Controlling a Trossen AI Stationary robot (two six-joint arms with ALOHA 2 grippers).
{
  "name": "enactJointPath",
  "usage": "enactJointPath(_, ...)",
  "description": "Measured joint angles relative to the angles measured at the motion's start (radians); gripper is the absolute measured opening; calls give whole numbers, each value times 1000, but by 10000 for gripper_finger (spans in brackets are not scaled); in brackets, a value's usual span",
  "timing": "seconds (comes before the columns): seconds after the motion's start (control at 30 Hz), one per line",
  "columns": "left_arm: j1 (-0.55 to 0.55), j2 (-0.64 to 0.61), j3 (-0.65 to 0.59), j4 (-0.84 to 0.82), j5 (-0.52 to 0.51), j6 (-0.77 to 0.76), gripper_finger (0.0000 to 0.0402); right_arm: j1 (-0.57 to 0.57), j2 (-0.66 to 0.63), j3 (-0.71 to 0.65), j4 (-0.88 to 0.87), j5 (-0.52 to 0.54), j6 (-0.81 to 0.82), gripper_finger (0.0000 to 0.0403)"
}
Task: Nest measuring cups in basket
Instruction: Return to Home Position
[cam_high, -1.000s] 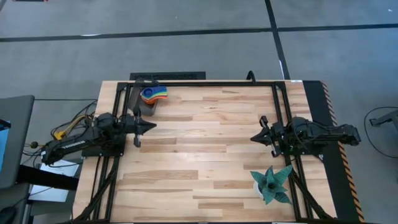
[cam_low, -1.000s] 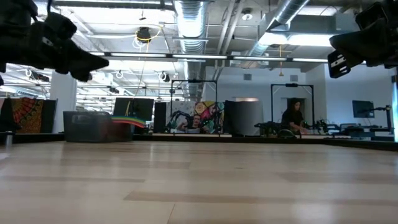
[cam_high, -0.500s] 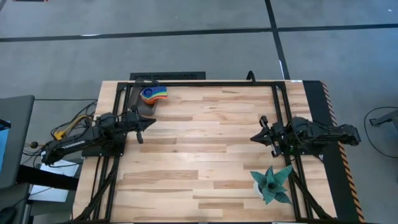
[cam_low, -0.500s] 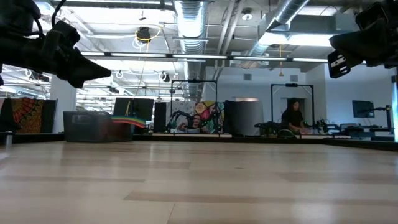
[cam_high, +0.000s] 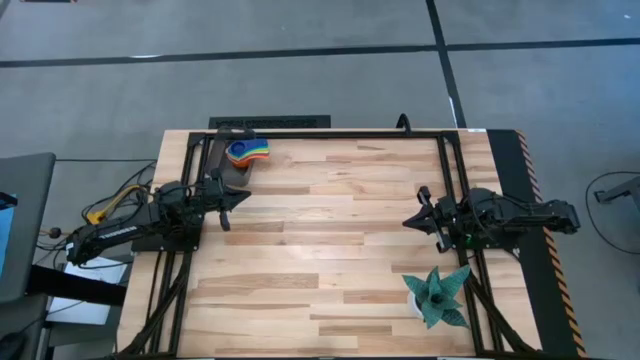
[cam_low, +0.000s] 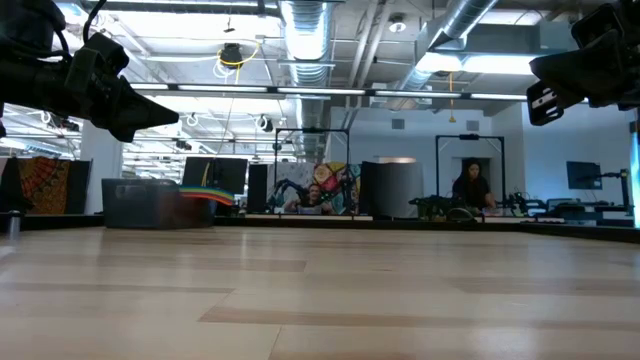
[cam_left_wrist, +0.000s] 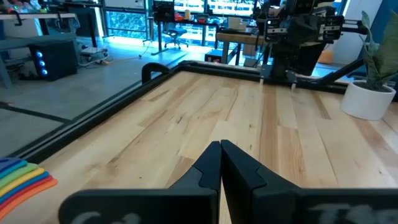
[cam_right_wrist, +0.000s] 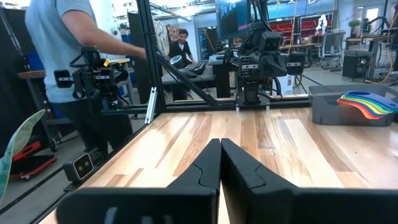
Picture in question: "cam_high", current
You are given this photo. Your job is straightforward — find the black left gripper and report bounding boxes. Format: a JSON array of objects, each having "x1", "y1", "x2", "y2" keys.
[{"x1": 201, "y1": 168, "x2": 252, "y2": 233}]

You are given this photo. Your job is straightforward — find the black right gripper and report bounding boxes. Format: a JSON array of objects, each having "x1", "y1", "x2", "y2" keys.
[{"x1": 402, "y1": 185, "x2": 464, "y2": 254}]

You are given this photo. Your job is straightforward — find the orange nested measuring cup stack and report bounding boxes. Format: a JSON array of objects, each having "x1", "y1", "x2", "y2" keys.
[{"x1": 227, "y1": 149, "x2": 271, "y2": 169}]

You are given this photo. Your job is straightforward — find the grey plastic basket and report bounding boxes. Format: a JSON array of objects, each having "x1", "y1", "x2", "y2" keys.
[{"x1": 202, "y1": 127, "x2": 256, "y2": 188}]

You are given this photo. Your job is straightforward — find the green artificial plant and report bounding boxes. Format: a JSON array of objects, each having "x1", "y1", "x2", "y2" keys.
[{"x1": 402, "y1": 264, "x2": 474, "y2": 330}]

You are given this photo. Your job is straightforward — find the black floor grate strip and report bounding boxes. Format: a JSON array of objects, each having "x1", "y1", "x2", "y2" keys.
[{"x1": 208, "y1": 114, "x2": 332, "y2": 130}]

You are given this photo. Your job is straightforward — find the white plant pot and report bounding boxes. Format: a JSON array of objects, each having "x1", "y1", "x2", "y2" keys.
[{"x1": 407, "y1": 292, "x2": 426, "y2": 321}]

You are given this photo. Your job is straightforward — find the black hazard-striped mat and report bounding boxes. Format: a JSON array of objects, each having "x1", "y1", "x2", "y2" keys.
[{"x1": 487, "y1": 128, "x2": 589, "y2": 359}]

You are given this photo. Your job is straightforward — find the white paper sheet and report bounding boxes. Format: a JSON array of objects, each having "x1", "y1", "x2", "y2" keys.
[
  {"x1": 45, "y1": 297, "x2": 114, "y2": 326},
  {"x1": 64, "y1": 254, "x2": 129, "y2": 286}
]

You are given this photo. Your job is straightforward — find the grey tripod leg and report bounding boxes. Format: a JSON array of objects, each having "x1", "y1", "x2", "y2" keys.
[{"x1": 593, "y1": 174, "x2": 640, "y2": 205}]

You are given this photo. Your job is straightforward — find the blue screen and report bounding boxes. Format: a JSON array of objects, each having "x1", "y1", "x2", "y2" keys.
[{"x1": 0, "y1": 192, "x2": 17, "y2": 281}]

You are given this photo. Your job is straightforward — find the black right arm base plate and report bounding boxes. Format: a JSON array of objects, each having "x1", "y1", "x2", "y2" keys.
[{"x1": 447, "y1": 234, "x2": 522, "y2": 252}]

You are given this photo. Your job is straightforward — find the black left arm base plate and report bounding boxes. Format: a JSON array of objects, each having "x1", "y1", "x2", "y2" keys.
[{"x1": 130, "y1": 230, "x2": 201, "y2": 254}]

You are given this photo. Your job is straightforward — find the yellow cable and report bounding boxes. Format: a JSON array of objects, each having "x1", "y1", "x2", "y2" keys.
[{"x1": 85, "y1": 184, "x2": 146, "y2": 226}]

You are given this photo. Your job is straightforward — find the black floor cable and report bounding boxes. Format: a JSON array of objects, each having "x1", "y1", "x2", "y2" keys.
[{"x1": 584, "y1": 171, "x2": 640, "y2": 256}]

